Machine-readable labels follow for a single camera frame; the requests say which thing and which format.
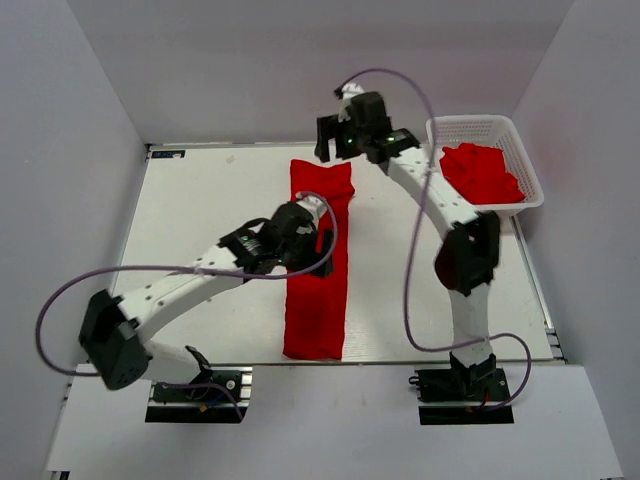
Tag red t shirt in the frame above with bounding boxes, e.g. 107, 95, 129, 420
283, 159, 355, 361

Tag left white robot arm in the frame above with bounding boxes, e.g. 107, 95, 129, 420
79, 193, 338, 399

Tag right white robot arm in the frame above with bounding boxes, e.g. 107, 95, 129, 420
315, 83, 501, 399

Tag red shirts in basket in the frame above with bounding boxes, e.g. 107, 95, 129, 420
440, 143, 525, 205

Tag white plastic basket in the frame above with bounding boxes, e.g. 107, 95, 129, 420
426, 114, 544, 218

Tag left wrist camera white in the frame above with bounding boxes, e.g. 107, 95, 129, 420
296, 195, 327, 224

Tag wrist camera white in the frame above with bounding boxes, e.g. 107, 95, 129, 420
296, 195, 327, 224
334, 82, 365, 122

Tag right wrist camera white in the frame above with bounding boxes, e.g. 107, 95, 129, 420
334, 82, 365, 122

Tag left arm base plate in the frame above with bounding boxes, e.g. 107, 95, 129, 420
145, 367, 252, 425

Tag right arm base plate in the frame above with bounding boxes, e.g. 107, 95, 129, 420
408, 368, 514, 426

